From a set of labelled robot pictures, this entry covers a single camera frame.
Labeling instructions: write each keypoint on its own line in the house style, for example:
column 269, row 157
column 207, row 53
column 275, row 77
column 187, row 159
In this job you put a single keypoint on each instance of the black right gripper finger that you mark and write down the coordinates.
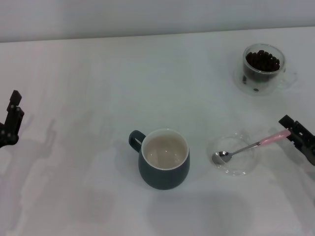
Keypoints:
column 286, row 121
column 307, row 150

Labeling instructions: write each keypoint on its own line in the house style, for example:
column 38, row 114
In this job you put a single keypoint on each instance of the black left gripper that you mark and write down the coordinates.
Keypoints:
column 7, row 140

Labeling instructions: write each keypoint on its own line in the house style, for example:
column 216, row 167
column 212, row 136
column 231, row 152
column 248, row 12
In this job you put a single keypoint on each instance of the dark teal ceramic mug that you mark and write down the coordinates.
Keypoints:
column 162, row 179

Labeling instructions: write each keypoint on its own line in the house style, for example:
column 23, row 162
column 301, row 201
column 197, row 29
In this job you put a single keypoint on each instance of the clear glass saucer with beans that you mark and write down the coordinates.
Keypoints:
column 240, row 84

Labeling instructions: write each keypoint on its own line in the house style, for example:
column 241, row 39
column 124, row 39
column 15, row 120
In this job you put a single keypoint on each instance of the empty clear glass saucer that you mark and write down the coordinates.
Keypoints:
column 243, row 166

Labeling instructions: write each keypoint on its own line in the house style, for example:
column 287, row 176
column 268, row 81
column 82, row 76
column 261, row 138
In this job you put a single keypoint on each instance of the clear double-wall glass cup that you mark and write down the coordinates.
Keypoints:
column 282, row 59

